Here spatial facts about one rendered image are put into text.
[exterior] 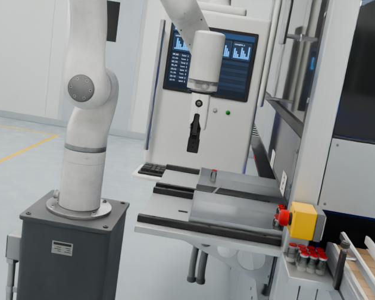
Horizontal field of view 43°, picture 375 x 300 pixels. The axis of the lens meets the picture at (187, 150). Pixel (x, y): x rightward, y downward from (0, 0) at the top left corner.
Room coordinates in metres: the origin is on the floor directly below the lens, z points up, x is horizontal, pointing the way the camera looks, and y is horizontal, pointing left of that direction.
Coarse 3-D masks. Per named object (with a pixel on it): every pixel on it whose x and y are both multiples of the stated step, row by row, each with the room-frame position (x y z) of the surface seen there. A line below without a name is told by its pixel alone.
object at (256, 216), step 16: (208, 192) 1.51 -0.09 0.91; (192, 208) 1.42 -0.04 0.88; (208, 208) 1.44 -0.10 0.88; (224, 208) 1.46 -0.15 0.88; (240, 208) 1.49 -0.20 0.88; (256, 208) 1.50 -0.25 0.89; (272, 208) 1.49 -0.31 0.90; (208, 224) 1.25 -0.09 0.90; (224, 224) 1.25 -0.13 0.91; (240, 224) 1.24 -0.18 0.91; (256, 224) 1.36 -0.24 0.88
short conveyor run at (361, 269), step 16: (368, 240) 1.12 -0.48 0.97; (336, 256) 1.07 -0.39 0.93; (352, 256) 1.03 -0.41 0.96; (368, 256) 1.11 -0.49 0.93; (336, 272) 1.00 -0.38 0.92; (352, 272) 1.00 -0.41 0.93; (368, 272) 0.92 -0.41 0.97; (336, 288) 0.99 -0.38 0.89; (352, 288) 0.91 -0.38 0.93; (368, 288) 0.93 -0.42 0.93
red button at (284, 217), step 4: (280, 212) 1.11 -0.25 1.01; (284, 212) 1.11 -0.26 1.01; (288, 212) 1.11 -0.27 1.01; (280, 216) 1.11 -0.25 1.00; (284, 216) 1.10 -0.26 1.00; (288, 216) 1.10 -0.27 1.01; (280, 220) 1.10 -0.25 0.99; (284, 220) 1.10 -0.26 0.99; (288, 220) 1.10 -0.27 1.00; (280, 224) 1.11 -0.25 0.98; (284, 224) 1.10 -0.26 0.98
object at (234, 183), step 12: (204, 168) 1.84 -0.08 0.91; (204, 180) 1.77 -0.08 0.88; (216, 180) 1.80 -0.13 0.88; (228, 180) 1.83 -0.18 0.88; (240, 180) 1.84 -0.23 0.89; (252, 180) 1.83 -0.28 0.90; (264, 180) 1.83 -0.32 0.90; (228, 192) 1.58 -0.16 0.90; (240, 192) 1.58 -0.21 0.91; (252, 192) 1.71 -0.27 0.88; (264, 192) 1.73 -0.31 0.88; (276, 192) 1.76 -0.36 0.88
